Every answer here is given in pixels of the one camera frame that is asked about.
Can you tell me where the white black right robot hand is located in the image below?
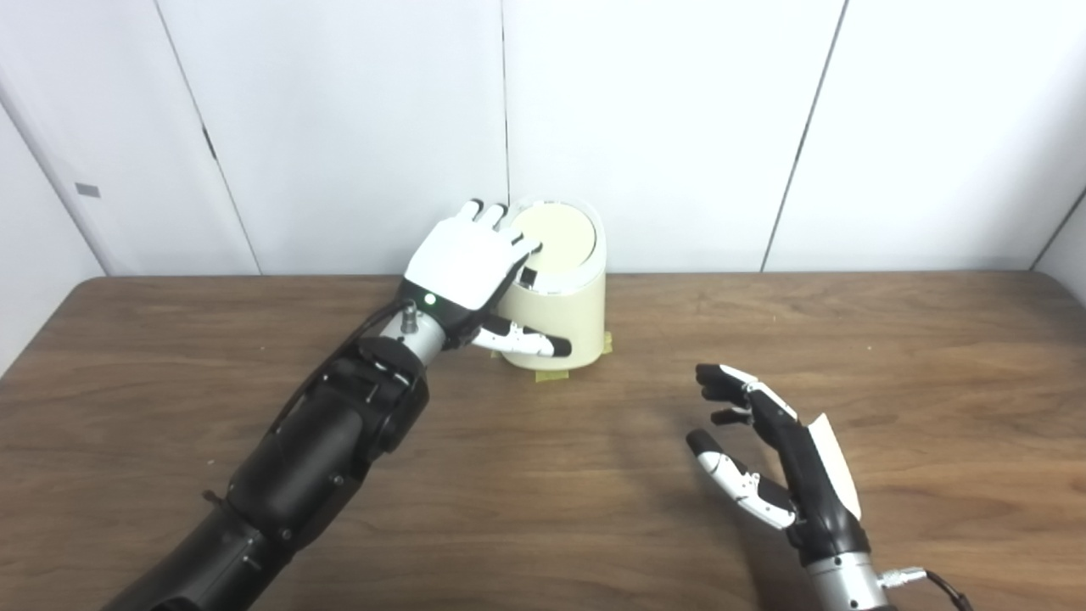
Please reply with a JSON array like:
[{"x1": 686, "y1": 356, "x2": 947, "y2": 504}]
[{"x1": 686, "y1": 364, "x2": 871, "y2": 565}]

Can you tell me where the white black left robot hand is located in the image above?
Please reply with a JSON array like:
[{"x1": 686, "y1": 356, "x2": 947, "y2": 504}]
[{"x1": 399, "y1": 199, "x2": 572, "y2": 359}]

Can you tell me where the cream round bin lid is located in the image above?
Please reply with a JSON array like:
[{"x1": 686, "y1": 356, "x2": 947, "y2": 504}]
[{"x1": 512, "y1": 204, "x2": 596, "y2": 274}]

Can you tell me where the cream-colored bin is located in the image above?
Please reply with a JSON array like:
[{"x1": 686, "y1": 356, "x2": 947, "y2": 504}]
[{"x1": 496, "y1": 195, "x2": 607, "y2": 372}]

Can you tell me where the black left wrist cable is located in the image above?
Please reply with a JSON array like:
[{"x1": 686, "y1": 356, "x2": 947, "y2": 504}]
[{"x1": 271, "y1": 297, "x2": 408, "y2": 434}]

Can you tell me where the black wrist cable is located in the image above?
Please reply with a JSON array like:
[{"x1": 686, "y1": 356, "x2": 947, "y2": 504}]
[
  {"x1": 271, "y1": 297, "x2": 408, "y2": 434},
  {"x1": 881, "y1": 567, "x2": 975, "y2": 611}
]

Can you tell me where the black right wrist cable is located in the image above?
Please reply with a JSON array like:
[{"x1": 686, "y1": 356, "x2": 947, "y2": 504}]
[{"x1": 881, "y1": 567, "x2": 975, "y2": 611}]

